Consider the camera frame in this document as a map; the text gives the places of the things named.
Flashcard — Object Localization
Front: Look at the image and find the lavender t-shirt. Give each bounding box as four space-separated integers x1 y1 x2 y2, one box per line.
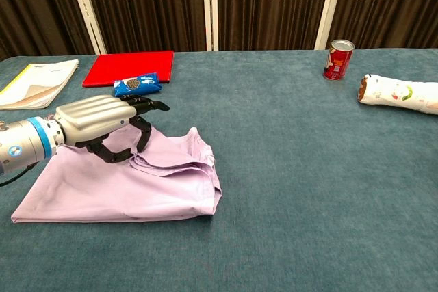
10 124 223 224

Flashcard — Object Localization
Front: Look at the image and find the blue cookie packet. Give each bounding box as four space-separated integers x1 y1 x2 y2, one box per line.
112 72 162 98

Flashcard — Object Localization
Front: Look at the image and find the red tin can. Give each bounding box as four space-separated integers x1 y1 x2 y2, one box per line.
323 39 356 81

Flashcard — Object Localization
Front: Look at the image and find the dark pleated curtain panel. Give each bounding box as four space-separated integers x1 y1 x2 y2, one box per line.
77 0 209 54
328 0 438 50
0 0 99 62
217 0 335 52

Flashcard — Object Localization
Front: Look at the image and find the teal felt table cover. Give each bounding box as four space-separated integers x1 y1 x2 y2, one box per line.
0 48 438 292

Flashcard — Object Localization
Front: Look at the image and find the white snack tube package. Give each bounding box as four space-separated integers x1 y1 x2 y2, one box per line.
357 73 438 116

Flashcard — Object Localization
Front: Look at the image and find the yellow-spined paper notebook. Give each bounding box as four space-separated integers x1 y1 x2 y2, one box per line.
0 59 79 111

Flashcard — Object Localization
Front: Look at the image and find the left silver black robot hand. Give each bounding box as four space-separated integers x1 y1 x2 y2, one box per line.
53 94 170 164

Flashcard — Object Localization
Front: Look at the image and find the red flat board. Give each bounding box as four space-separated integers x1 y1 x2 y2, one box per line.
81 50 175 88

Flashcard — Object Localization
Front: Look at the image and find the white screen frame post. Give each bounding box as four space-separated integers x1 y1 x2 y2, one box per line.
313 0 347 51
201 0 220 52
64 0 107 55

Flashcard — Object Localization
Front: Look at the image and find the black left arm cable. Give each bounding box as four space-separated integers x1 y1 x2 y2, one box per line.
0 163 37 187

